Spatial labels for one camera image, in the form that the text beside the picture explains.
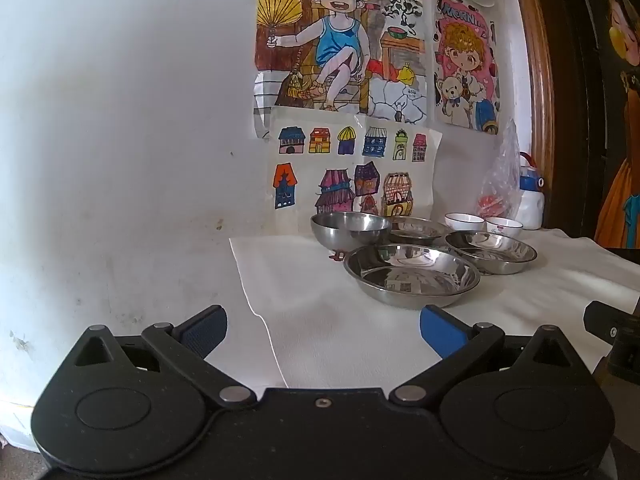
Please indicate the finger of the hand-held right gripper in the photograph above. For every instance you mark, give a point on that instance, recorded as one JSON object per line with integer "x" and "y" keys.
{"x": 605, "y": 317}

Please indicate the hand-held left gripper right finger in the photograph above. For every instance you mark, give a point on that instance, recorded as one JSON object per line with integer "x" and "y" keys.
{"x": 442, "y": 330}

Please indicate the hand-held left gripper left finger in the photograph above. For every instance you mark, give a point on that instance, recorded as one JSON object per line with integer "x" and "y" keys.
{"x": 202, "y": 330}

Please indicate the large steel plate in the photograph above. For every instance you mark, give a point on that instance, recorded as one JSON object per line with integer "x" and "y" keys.
{"x": 410, "y": 280}

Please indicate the white bowl with red rim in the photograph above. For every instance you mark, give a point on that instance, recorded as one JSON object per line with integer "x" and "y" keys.
{"x": 505, "y": 228}
{"x": 462, "y": 221}

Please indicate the deep steel bowl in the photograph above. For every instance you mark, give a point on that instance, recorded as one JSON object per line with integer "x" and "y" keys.
{"x": 350, "y": 234}

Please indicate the white printed tablecloth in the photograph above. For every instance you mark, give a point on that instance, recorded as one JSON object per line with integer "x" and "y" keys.
{"x": 325, "y": 320}

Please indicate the dark painting with orange dress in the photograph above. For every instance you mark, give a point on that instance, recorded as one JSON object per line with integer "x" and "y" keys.
{"x": 620, "y": 195}

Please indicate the white water bottle blue lid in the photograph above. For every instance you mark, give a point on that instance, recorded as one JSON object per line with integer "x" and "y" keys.
{"x": 530, "y": 207}

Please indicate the red mesh ball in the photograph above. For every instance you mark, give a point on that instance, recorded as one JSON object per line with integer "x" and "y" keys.
{"x": 492, "y": 206}

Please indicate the clear plastic bag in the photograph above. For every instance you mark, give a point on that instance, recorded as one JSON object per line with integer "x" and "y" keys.
{"x": 502, "y": 170}

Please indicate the drawing of colourful houses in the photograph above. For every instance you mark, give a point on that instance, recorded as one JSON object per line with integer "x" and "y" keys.
{"x": 345, "y": 160}

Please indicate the drawing of girl with teddy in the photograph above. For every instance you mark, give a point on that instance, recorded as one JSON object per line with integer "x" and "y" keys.
{"x": 465, "y": 60}

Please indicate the drawing of boy with fan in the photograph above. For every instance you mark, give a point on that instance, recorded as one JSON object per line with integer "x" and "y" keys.
{"x": 330, "y": 35}

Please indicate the wooden door frame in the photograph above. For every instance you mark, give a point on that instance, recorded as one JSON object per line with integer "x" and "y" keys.
{"x": 537, "y": 60}

